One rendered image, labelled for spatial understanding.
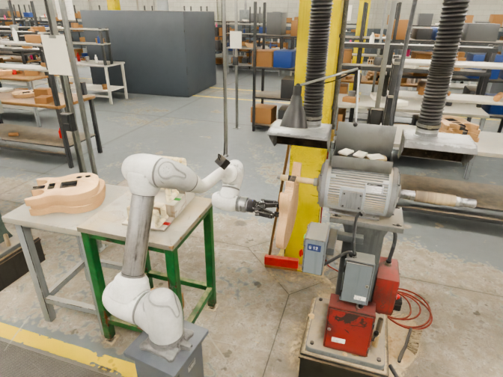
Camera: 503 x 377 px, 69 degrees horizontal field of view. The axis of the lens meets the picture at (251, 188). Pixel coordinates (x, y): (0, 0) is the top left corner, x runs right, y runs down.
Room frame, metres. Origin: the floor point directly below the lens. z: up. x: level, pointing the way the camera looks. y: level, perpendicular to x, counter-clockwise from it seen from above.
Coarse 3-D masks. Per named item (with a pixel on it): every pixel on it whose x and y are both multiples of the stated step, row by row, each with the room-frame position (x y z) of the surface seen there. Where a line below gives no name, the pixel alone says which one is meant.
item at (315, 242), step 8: (312, 224) 1.54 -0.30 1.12; (320, 224) 1.54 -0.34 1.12; (328, 224) 1.54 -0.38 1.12; (312, 232) 1.47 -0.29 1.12; (320, 232) 1.47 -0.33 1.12; (328, 232) 1.48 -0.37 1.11; (304, 240) 1.43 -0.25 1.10; (312, 240) 1.41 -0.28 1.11; (320, 240) 1.41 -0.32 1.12; (304, 248) 1.42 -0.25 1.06; (312, 248) 1.41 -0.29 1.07; (320, 248) 1.40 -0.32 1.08; (304, 256) 1.42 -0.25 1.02; (312, 256) 1.41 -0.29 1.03; (320, 256) 1.40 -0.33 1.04; (336, 256) 1.53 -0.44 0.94; (352, 256) 1.53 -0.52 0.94; (304, 264) 1.42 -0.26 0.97; (312, 264) 1.41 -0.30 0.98; (320, 264) 1.40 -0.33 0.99; (312, 272) 1.41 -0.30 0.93; (320, 272) 1.40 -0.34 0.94
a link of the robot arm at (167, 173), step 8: (160, 160) 1.43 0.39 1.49; (168, 160) 1.40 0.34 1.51; (160, 168) 1.36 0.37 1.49; (168, 168) 1.35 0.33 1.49; (176, 168) 1.36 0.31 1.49; (184, 168) 1.40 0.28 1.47; (160, 176) 1.35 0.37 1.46; (168, 176) 1.34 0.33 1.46; (176, 176) 1.35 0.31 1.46; (184, 176) 1.38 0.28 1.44; (192, 176) 1.43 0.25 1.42; (160, 184) 1.38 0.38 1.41; (168, 184) 1.35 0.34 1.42; (176, 184) 1.36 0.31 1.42; (184, 184) 1.39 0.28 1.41; (192, 184) 1.43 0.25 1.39
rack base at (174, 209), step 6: (162, 192) 2.07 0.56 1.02; (156, 198) 1.98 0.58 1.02; (162, 198) 1.98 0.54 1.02; (168, 204) 1.91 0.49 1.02; (174, 204) 1.91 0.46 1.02; (180, 204) 1.98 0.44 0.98; (168, 210) 1.91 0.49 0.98; (174, 210) 1.90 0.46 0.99; (180, 210) 1.97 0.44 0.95; (168, 216) 1.91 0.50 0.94; (174, 216) 1.90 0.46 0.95
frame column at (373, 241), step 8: (344, 224) 1.60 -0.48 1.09; (352, 232) 1.60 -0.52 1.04; (360, 232) 1.58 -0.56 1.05; (368, 232) 1.57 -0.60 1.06; (376, 232) 1.56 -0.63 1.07; (384, 232) 1.54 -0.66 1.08; (368, 240) 1.57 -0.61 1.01; (376, 240) 1.56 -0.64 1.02; (344, 248) 1.61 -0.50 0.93; (352, 248) 1.60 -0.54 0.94; (360, 248) 1.58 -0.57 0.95; (368, 248) 1.57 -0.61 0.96; (376, 248) 1.56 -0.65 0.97; (344, 256) 1.61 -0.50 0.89; (376, 256) 1.56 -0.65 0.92; (376, 264) 1.56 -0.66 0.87; (376, 272) 1.56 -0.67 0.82; (336, 288) 1.62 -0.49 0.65
